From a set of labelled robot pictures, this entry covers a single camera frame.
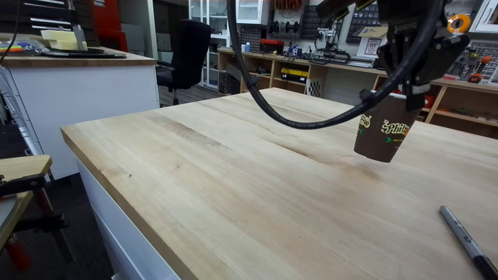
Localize red cabinet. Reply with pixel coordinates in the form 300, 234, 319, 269
91, 0, 128, 53

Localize cardboard box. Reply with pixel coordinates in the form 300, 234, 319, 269
356, 26, 389, 59

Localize orange tape roll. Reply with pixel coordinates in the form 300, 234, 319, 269
447, 14, 472, 34

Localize black office chair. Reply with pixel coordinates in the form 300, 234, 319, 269
156, 19, 212, 106

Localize glass door cabinet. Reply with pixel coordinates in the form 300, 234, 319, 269
188, 0, 270, 91

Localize red black toolbox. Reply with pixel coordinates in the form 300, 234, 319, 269
259, 38, 285, 54

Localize grey black marker pen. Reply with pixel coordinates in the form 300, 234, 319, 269
439, 205, 498, 280

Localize wooden board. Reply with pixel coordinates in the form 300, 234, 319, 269
0, 154, 53, 250

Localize bag of colourful items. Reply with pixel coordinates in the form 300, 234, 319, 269
0, 39, 49, 56

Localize yellow foam blocks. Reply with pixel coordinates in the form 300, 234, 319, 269
40, 29, 88, 51

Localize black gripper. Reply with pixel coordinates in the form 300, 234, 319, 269
377, 0, 470, 112

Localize red handled clamp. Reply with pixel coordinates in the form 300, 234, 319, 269
0, 173, 75, 273

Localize brown printed paper cup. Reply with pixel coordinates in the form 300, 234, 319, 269
353, 90, 423, 163

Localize flat black tray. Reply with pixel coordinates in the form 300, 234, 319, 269
42, 47, 127, 60

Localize white cabinet with wooden top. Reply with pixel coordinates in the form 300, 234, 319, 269
0, 47, 160, 180

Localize checkerboard calibration card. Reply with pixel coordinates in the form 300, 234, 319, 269
306, 78, 324, 98

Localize wooden workbench with shelves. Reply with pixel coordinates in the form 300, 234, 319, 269
217, 47, 498, 139

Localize tool pegboard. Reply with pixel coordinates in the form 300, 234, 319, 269
447, 38, 498, 85

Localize black drawer unit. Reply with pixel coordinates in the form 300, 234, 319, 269
0, 0, 92, 40

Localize black cable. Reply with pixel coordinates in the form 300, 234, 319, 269
0, 0, 23, 66

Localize yellow black case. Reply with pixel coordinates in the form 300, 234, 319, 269
280, 68, 309, 84

